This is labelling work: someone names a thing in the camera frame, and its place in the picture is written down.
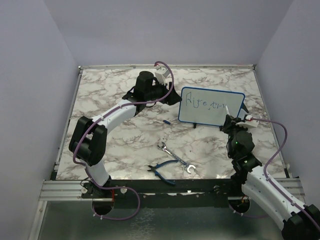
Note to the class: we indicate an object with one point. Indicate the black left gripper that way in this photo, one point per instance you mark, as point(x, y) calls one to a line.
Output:
point(172, 98)

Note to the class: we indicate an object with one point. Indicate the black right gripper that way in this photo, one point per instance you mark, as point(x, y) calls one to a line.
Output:
point(230, 123)

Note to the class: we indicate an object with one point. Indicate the blue framed whiteboard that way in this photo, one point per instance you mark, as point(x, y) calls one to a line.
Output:
point(206, 106)

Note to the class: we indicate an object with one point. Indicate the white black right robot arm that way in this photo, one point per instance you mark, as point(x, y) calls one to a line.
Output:
point(295, 219)

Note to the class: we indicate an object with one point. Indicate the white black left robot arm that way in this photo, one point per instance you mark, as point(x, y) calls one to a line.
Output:
point(89, 139)

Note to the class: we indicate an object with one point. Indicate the silver combination wrench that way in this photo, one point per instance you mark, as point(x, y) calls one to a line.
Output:
point(187, 166)

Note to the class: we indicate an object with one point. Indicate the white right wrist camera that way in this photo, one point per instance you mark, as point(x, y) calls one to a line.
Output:
point(248, 122)

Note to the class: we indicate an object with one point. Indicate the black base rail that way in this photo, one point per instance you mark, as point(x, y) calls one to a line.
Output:
point(155, 193)

